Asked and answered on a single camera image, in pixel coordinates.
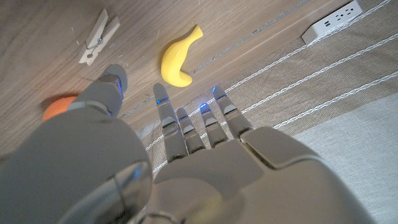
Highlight white power strip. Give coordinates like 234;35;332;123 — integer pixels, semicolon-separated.
300;0;364;46

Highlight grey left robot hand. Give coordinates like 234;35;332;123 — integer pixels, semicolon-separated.
0;63;377;224

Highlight wooden clothespin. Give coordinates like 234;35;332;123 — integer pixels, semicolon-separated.
78;8;121;67

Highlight beige striped backdrop cloth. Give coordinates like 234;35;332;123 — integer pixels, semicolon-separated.
133;0;398;224

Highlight toy orange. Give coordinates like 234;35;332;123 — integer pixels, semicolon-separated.
42;96;78;123

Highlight yellow toy banana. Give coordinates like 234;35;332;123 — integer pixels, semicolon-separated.
160;24;204;88

